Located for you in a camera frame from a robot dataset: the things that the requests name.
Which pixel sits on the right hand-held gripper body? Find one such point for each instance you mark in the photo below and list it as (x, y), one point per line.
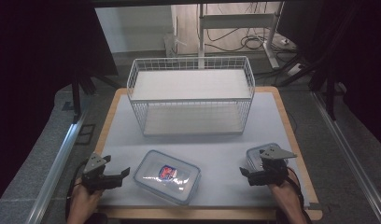
(271, 174)

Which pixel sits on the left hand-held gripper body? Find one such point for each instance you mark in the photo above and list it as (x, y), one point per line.
(96, 182)

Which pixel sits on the large clear food container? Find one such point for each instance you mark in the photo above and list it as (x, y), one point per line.
(166, 177)

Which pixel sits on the person's left hand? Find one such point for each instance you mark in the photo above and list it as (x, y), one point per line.
(82, 202)

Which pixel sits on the person's right hand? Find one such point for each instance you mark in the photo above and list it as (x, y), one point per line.
(285, 194)

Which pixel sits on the pale grey table mat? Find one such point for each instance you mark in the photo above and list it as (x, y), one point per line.
(222, 155)

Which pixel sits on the black metal stand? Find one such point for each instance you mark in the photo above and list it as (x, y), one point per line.
(330, 93)
(76, 93)

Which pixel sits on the white power strip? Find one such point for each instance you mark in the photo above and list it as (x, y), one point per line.
(295, 69)

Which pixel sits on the black curtain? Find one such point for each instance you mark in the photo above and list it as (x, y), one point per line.
(39, 62)
(359, 62)

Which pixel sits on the clear plastic object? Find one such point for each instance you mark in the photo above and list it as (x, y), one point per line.
(173, 43)

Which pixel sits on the aluminium rail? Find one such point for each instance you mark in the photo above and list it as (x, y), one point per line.
(59, 161)
(350, 155)

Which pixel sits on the white desk frame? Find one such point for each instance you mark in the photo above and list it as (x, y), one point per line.
(238, 20)

